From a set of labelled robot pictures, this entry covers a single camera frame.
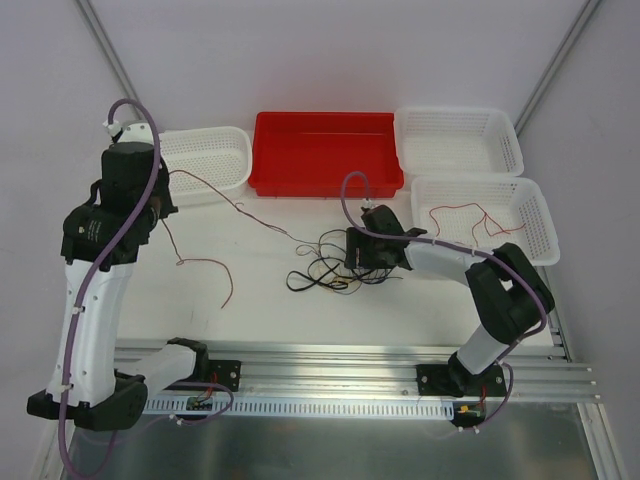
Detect multicolour wire bundle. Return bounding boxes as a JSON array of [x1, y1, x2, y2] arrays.
[[286, 227, 404, 296]]

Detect red wire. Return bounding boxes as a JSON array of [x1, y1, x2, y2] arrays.
[[428, 202, 529, 251], [159, 169, 301, 310]]

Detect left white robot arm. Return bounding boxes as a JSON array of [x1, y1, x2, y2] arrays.
[[26, 141, 210, 431]]

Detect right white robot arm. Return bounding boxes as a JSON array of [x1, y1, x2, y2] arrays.
[[346, 205, 555, 398]]

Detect white oval perforated basket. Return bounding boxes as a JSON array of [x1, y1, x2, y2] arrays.
[[160, 126, 253, 207]]

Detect red plastic bin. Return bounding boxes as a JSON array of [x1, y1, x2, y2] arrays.
[[248, 112, 404, 198]]

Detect white near rectangular basket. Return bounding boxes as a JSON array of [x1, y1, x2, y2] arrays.
[[410, 174, 560, 267]]

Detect white rectangular basket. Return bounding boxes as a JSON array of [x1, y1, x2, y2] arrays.
[[410, 174, 560, 267], [393, 107, 524, 177]]

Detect white far rectangular basket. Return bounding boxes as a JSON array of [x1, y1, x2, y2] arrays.
[[393, 107, 524, 177]]

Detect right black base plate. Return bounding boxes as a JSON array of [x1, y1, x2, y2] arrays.
[[415, 363, 507, 398]]

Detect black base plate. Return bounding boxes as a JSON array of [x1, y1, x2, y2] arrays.
[[415, 363, 507, 398], [186, 359, 242, 392]]

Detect left aluminium frame post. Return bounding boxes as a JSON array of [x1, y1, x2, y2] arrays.
[[72, 0, 139, 100]]

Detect aluminium frame post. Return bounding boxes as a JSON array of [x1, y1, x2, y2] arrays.
[[514, 0, 605, 137], [72, 0, 139, 100]]

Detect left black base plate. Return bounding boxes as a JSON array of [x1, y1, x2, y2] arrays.
[[186, 359, 242, 392]]

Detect aluminium mounting rail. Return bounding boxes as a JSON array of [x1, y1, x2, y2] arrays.
[[112, 340, 600, 404]]

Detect white slotted cable duct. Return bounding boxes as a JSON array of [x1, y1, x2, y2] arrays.
[[143, 395, 454, 421]]

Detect right aluminium frame post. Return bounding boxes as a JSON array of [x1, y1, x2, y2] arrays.
[[514, 0, 605, 137]]

